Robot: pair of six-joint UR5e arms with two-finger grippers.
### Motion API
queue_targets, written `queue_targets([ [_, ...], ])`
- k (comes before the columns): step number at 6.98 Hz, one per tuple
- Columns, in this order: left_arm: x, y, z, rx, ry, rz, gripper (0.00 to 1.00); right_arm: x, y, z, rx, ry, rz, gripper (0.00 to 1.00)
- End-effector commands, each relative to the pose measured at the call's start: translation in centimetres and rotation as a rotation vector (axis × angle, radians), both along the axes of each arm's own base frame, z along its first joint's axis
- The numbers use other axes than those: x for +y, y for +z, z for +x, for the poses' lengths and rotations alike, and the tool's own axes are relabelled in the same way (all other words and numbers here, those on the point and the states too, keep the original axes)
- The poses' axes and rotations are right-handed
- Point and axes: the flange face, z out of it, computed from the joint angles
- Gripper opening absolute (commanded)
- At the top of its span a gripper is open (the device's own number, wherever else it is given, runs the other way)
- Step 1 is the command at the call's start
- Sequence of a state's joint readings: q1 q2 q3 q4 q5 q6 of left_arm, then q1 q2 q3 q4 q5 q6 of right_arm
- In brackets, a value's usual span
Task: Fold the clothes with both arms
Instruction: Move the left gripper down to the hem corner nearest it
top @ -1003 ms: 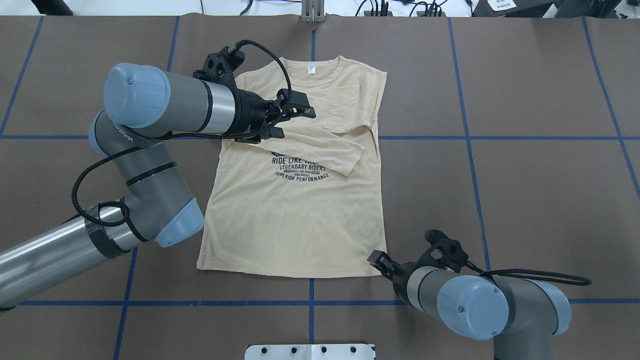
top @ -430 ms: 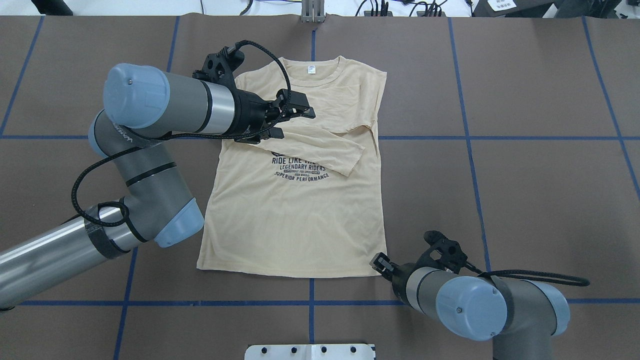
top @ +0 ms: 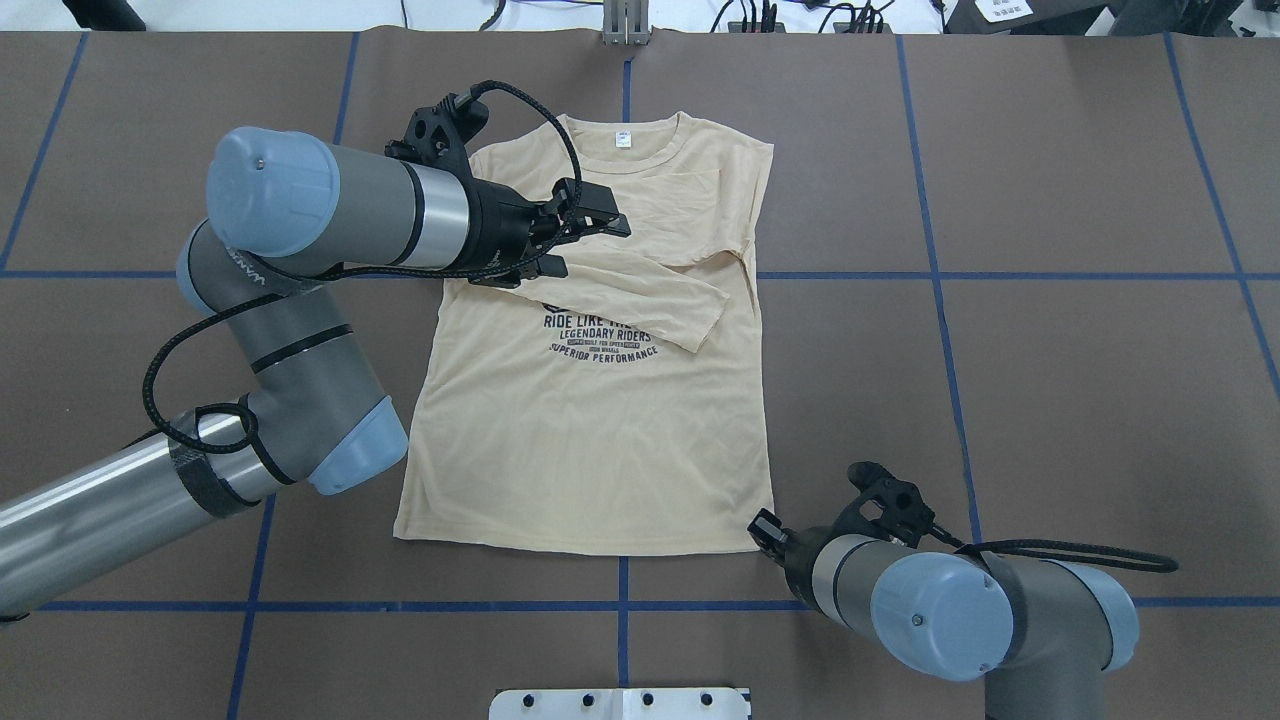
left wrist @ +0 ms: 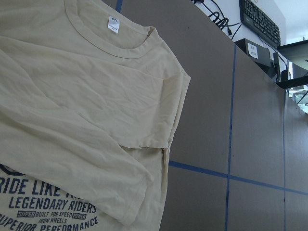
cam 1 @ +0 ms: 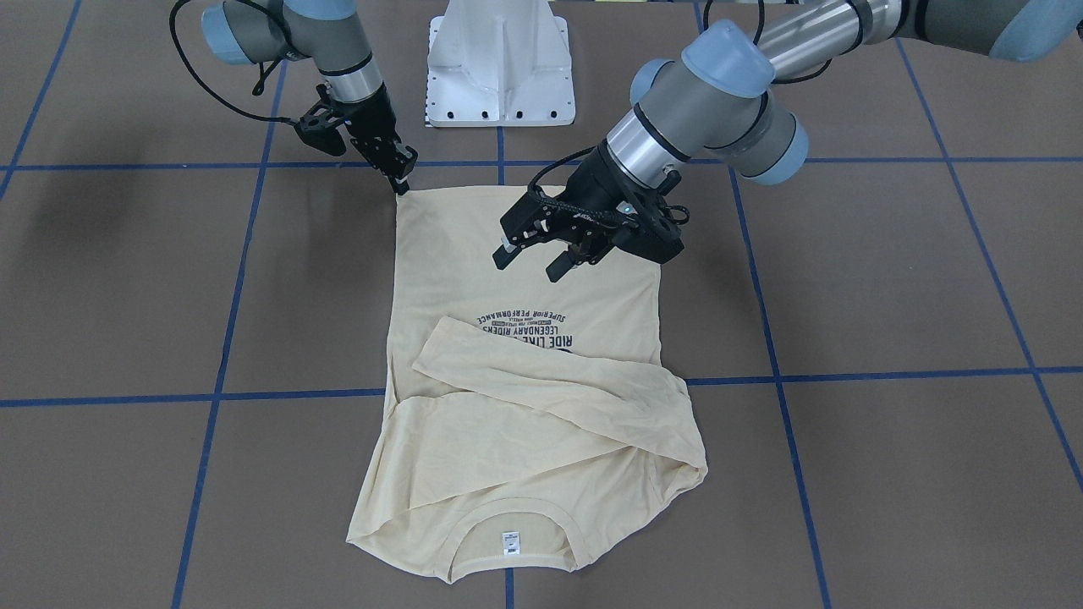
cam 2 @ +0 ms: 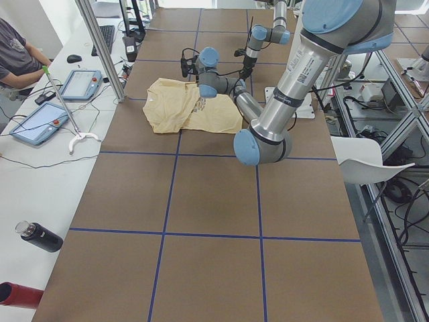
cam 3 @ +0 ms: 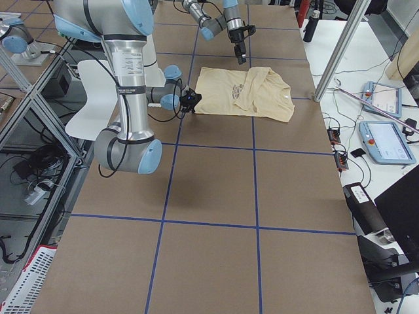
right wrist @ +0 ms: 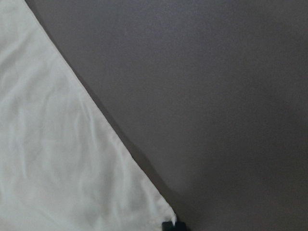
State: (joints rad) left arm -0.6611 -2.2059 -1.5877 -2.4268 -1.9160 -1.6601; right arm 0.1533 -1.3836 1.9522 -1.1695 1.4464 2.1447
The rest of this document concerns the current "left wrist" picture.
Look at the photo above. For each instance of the black power adapter box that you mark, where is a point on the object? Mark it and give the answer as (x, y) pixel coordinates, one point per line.
(258, 54)

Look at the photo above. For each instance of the beige long-sleeve printed shirt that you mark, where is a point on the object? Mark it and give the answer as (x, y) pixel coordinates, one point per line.
(89, 105)

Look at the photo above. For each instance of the black keyboard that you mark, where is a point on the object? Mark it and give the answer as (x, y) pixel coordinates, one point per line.
(256, 20)

